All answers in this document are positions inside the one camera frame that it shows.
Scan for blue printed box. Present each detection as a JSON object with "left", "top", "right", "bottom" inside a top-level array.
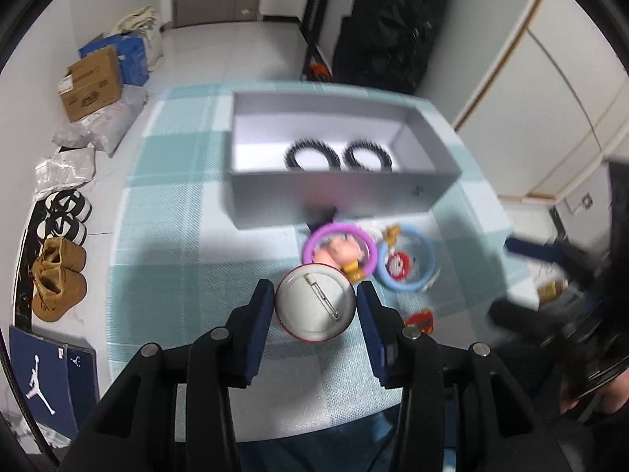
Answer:
[{"left": 79, "top": 33, "right": 151, "bottom": 87}]

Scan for pink ring doll keychain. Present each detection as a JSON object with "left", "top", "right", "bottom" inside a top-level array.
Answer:
[{"left": 302, "top": 222, "right": 379, "bottom": 283}]

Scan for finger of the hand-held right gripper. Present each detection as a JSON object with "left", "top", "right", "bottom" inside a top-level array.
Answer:
[
  {"left": 505, "top": 236, "right": 610, "bottom": 281},
  {"left": 489, "top": 300, "right": 590, "bottom": 350}
]

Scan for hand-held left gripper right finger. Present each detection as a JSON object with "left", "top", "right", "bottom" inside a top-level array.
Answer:
[{"left": 356, "top": 282, "right": 573, "bottom": 472}]

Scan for round white pin badge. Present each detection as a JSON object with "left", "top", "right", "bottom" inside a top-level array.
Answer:
[{"left": 274, "top": 263, "right": 357, "bottom": 345}]

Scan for navy shoe box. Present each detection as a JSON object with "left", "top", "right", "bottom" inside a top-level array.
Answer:
[{"left": 9, "top": 324, "right": 99, "bottom": 441}]

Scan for large black bag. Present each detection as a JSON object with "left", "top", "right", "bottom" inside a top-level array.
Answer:
[{"left": 331, "top": 0, "right": 455, "bottom": 94}]

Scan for teal checked tablecloth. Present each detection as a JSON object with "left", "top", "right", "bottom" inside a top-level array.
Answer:
[{"left": 109, "top": 83, "right": 566, "bottom": 472}]

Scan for cream canvas bag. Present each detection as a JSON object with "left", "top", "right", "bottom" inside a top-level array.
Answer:
[{"left": 109, "top": 6, "right": 164, "bottom": 70}]

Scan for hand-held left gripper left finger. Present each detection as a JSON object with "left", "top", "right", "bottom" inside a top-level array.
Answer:
[{"left": 61, "top": 279, "right": 276, "bottom": 472}]

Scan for small white plastic bag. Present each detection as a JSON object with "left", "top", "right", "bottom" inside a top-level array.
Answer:
[{"left": 34, "top": 146, "right": 96, "bottom": 195}]

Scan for white wardrobe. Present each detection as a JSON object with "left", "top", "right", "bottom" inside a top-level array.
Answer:
[{"left": 452, "top": 0, "right": 629, "bottom": 202}]

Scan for brown cardboard box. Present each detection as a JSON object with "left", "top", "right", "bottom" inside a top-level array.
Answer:
[{"left": 56, "top": 45, "right": 123, "bottom": 123}]

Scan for large white plastic bag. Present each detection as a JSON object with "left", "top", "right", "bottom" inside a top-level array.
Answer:
[{"left": 53, "top": 86, "right": 148, "bottom": 158}]

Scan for red charm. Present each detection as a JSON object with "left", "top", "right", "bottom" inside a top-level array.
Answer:
[
  {"left": 386, "top": 251, "right": 412, "bottom": 281},
  {"left": 404, "top": 310, "right": 436, "bottom": 337}
]

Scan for person's dark clothing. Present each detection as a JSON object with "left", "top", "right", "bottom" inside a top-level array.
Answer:
[{"left": 491, "top": 344, "right": 629, "bottom": 472}]

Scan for grey cardboard box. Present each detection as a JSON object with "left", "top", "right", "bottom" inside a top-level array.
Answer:
[{"left": 228, "top": 91, "right": 463, "bottom": 231}]

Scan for blue ring keychain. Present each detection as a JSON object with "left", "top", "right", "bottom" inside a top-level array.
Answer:
[{"left": 376, "top": 225, "right": 438, "bottom": 292}]

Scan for brown suede shoe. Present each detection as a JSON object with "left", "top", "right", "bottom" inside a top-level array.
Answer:
[
  {"left": 30, "top": 268, "right": 88, "bottom": 323},
  {"left": 32, "top": 237, "right": 88, "bottom": 286}
]

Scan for black coat rack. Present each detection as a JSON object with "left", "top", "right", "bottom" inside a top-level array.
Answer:
[{"left": 301, "top": 0, "right": 340, "bottom": 82}]

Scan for black coil hair tie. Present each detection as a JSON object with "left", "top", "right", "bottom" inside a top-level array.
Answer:
[
  {"left": 343, "top": 140, "right": 394, "bottom": 174},
  {"left": 283, "top": 138, "right": 341, "bottom": 173}
]

